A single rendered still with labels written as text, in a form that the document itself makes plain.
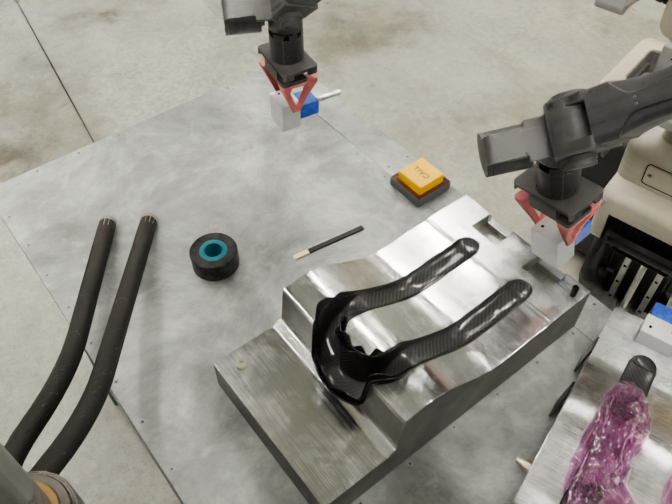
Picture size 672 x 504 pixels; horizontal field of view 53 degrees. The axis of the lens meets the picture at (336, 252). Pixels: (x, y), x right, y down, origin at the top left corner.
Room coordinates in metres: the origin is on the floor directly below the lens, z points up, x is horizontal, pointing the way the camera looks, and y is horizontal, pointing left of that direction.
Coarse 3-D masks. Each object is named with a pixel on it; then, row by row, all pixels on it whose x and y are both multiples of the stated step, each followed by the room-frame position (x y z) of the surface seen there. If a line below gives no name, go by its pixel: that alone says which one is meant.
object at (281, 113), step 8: (272, 96) 0.99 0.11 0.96; (280, 96) 0.99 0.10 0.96; (296, 96) 1.01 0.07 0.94; (312, 96) 1.01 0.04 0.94; (320, 96) 1.02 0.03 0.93; (328, 96) 1.02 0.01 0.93; (272, 104) 0.99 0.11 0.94; (280, 104) 0.97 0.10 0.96; (304, 104) 0.98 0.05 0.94; (312, 104) 0.99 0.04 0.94; (272, 112) 0.99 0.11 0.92; (280, 112) 0.96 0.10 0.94; (288, 112) 0.96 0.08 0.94; (296, 112) 0.97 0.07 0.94; (304, 112) 0.98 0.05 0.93; (312, 112) 0.99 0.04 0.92; (280, 120) 0.96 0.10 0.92; (288, 120) 0.96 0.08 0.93; (296, 120) 0.97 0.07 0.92; (280, 128) 0.97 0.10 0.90; (288, 128) 0.96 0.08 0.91
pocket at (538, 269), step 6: (534, 258) 0.67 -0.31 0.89; (540, 258) 0.68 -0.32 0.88; (528, 264) 0.66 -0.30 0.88; (534, 264) 0.67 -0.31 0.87; (540, 264) 0.67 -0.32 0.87; (528, 270) 0.67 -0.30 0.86; (534, 270) 0.67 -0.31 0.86; (540, 270) 0.67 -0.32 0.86; (546, 270) 0.66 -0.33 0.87; (552, 270) 0.66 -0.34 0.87; (534, 276) 0.65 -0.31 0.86; (540, 276) 0.65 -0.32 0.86; (546, 276) 0.65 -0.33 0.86; (552, 276) 0.65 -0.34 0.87; (558, 276) 0.64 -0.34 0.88; (564, 276) 0.63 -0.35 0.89; (546, 282) 0.64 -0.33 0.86; (552, 282) 0.64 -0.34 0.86
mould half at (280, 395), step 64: (384, 256) 0.68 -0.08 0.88; (512, 256) 0.67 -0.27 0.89; (384, 320) 0.53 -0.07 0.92; (448, 320) 0.56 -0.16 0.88; (512, 320) 0.56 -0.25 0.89; (576, 320) 0.60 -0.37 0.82; (256, 384) 0.47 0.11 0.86; (320, 384) 0.47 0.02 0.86; (384, 384) 0.43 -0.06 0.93; (448, 384) 0.43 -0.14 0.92; (320, 448) 0.38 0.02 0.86; (384, 448) 0.37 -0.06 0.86
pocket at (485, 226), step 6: (486, 216) 0.76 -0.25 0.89; (480, 222) 0.75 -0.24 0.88; (486, 222) 0.76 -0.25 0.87; (492, 222) 0.76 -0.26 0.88; (474, 228) 0.74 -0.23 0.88; (480, 228) 0.75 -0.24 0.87; (486, 228) 0.76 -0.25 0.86; (492, 228) 0.75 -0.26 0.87; (498, 228) 0.74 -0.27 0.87; (486, 234) 0.74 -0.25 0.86; (492, 234) 0.74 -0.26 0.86; (498, 234) 0.74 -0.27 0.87; (504, 234) 0.73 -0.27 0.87; (510, 234) 0.72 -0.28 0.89; (492, 240) 0.73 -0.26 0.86; (498, 240) 0.73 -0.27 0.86
